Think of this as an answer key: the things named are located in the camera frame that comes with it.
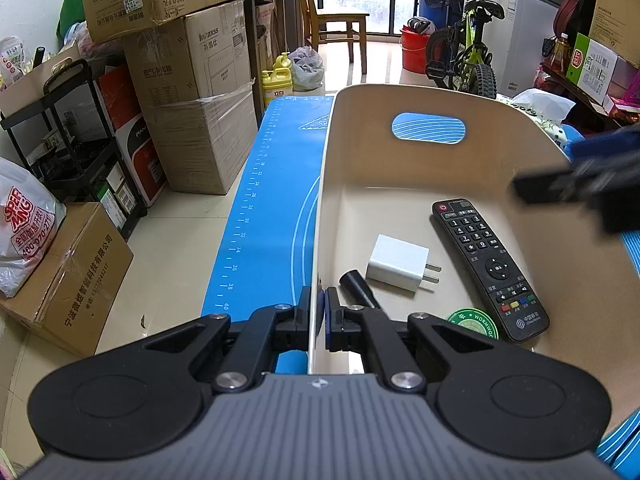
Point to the green bag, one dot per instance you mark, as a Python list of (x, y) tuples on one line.
[(69, 15)]

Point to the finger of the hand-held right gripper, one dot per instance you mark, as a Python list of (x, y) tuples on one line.
[(610, 144), (620, 195)]

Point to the cooking oil bottle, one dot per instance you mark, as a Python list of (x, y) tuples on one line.
[(560, 55)]

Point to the black shelf cart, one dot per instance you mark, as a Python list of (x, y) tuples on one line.
[(65, 160)]

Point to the white red plastic bag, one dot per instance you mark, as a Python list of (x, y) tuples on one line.
[(25, 225)]

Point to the white tissue box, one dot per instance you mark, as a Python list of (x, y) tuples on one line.
[(542, 110)]

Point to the yellow detergent jug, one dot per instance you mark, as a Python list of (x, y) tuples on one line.
[(276, 85)]

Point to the grey plastic bag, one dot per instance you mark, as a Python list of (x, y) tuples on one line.
[(307, 72)]

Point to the green black bicycle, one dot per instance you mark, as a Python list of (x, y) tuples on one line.
[(465, 55)]

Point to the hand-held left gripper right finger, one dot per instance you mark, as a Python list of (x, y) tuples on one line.
[(330, 315)]

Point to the green white carton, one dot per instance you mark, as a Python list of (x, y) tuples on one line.
[(595, 67)]

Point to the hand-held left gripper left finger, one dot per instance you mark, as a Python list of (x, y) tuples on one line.
[(305, 310)]

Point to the black button remote control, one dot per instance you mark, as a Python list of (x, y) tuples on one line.
[(487, 270)]

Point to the black marker pen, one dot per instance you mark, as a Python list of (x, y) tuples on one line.
[(357, 287)]

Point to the white chest freezer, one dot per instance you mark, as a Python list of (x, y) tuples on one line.
[(530, 25)]

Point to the blue barrel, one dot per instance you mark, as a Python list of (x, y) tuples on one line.
[(432, 7)]

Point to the plastic-wrapped cardboard box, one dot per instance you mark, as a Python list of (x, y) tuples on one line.
[(210, 145)]

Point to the small cardboard box with clutter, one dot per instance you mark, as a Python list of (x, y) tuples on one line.
[(45, 80)]

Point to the cluttered wooden cabinet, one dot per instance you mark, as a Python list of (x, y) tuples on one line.
[(262, 35)]

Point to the taped cardboard floor box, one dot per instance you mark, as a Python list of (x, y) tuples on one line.
[(70, 280)]

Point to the green round tin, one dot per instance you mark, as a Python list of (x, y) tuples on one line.
[(467, 322)]

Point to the beige plastic storage bin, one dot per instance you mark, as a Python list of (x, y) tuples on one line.
[(370, 160)]

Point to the plain brown cardboard box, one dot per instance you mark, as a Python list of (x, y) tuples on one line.
[(195, 55)]

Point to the blue silicone baking mat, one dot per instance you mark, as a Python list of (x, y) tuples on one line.
[(270, 210)]

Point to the red black appliance box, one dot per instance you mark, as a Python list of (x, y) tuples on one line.
[(137, 150)]

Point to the tall brown cardboard box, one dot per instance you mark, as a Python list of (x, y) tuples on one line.
[(620, 10)]

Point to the wooden chair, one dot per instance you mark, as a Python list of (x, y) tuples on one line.
[(340, 22)]

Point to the white charger plug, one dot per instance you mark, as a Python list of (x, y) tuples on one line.
[(395, 262)]

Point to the dark wooden side table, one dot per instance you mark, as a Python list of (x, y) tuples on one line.
[(585, 92)]

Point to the red bucket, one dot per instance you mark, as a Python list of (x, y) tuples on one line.
[(414, 52)]

